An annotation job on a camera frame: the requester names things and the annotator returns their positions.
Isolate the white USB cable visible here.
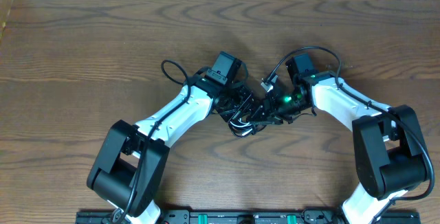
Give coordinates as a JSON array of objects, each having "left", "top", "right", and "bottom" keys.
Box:
[{"left": 229, "top": 119, "right": 254, "bottom": 136}]

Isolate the black USB cable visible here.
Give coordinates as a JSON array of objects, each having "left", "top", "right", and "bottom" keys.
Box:
[{"left": 229, "top": 112, "right": 276, "bottom": 138}]

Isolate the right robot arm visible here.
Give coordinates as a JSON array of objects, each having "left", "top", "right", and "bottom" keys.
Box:
[{"left": 248, "top": 52, "right": 435, "bottom": 223}]

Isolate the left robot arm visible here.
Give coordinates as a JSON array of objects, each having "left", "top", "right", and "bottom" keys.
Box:
[{"left": 87, "top": 52, "right": 247, "bottom": 223}]

